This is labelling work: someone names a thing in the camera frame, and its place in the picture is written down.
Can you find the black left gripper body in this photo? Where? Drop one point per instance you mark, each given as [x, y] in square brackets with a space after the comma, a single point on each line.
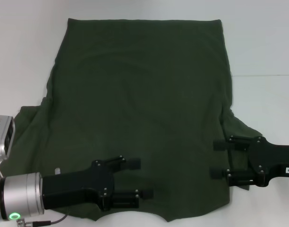
[76, 186]

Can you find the dark green shirt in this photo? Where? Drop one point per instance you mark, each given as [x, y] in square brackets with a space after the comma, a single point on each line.
[135, 94]

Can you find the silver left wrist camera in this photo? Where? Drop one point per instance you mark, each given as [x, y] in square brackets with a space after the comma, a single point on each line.
[1, 137]

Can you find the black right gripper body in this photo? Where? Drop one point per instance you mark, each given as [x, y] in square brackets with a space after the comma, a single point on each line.
[272, 160]

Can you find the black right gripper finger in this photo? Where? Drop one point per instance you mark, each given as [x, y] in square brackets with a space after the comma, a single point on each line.
[241, 177]
[220, 145]

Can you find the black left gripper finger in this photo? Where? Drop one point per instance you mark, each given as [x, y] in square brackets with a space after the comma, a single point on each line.
[133, 164]
[125, 198]

